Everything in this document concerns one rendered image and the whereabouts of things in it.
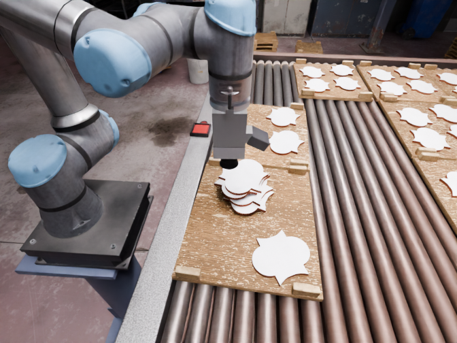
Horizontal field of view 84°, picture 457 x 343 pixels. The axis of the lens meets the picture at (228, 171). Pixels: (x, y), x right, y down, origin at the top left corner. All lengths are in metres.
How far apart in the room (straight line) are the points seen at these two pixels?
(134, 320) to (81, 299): 1.17
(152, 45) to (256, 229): 0.52
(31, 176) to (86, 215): 0.17
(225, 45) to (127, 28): 0.14
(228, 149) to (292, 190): 0.37
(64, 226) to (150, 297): 0.28
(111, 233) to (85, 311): 1.07
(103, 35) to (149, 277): 0.53
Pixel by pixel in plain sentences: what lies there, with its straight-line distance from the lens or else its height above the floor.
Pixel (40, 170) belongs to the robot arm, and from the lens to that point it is 0.67.
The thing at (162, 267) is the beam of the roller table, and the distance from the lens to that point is 0.70.
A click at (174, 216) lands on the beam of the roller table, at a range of 0.78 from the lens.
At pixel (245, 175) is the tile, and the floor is 1.00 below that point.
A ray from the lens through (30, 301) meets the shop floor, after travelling 1.97.
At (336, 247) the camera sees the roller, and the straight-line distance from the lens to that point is 0.77.
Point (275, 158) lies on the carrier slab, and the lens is 0.92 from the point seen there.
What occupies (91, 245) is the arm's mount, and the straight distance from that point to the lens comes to 0.75.
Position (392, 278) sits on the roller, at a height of 0.92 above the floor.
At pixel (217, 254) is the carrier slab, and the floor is 0.94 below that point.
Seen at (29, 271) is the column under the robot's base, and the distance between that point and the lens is 0.90.
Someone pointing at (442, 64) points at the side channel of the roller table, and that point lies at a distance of 2.07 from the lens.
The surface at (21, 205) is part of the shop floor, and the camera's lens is 2.51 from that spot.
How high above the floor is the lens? 1.53
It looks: 44 degrees down
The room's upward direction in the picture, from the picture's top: straight up
